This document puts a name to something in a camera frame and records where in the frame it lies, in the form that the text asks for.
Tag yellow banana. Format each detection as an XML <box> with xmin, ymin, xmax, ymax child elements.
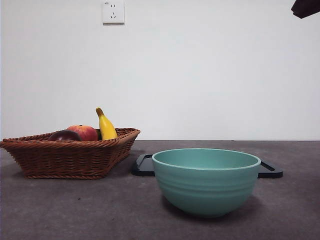
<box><xmin>95</xmin><ymin>107</ymin><xmax>118</xmax><ymax>141</ymax></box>

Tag dark teal tray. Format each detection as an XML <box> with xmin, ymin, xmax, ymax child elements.
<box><xmin>131</xmin><ymin>153</ymin><xmax>284</xmax><ymax>179</ymax></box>

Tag teal bowl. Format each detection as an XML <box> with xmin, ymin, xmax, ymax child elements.
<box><xmin>151</xmin><ymin>147</ymin><xmax>262</xmax><ymax>218</ymax></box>

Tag dark red plum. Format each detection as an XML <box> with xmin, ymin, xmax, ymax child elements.
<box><xmin>47</xmin><ymin>129</ymin><xmax>83</xmax><ymax>142</ymax></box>

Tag red yellow apple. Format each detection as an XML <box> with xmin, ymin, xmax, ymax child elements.
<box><xmin>66</xmin><ymin>124</ymin><xmax>99</xmax><ymax>142</ymax></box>

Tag brown wicker basket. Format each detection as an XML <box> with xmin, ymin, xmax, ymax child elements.
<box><xmin>0</xmin><ymin>127</ymin><xmax>142</xmax><ymax>180</ymax></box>

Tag white wall socket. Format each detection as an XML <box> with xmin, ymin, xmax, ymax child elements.
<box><xmin>102</xmin><ymin>1</ymin><xmax>126</xmax><ymax>26</ymax></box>

